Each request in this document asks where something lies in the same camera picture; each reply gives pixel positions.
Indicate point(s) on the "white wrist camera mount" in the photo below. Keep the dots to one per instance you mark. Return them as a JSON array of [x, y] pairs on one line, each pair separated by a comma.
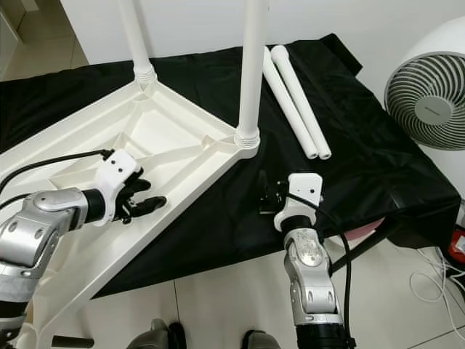
[[305, 187], [116, 171]]

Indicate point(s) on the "black table cloth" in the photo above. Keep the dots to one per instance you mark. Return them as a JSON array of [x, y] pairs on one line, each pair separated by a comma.
[[363, 145]]

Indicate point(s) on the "grey robot foot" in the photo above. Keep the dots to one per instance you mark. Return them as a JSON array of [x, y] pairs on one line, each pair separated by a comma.
[[156, 337], [261, 342]]

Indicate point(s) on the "grey robot left foot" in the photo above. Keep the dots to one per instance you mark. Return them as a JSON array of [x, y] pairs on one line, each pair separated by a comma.
[[156, 337]]

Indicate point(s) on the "white plastic table top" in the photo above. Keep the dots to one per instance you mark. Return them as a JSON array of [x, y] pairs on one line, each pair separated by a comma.
[[174, 138]]

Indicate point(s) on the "red object on floor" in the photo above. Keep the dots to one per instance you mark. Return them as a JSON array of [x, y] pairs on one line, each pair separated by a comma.
[[458, 243]]

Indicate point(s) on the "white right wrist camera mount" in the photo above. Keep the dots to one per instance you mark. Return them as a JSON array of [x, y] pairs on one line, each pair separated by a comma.
[[305, 187]]

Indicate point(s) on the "white plastic table leg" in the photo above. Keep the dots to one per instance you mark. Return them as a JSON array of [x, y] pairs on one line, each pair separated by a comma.
[[134, 36], [301, 94], [290, 109], [251, 73]]

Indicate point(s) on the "white floor fan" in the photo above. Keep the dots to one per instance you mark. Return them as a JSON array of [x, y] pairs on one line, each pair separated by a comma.
[[429, 94]]

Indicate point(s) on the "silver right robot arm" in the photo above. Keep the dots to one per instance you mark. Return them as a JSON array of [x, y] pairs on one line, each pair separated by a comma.
[[312, 276]]

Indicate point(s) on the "grey robot right foot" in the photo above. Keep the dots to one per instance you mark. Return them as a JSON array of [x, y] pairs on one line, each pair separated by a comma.
[[261, 342]]

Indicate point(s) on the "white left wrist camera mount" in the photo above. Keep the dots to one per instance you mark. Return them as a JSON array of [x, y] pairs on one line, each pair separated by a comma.
[[116, 171]]

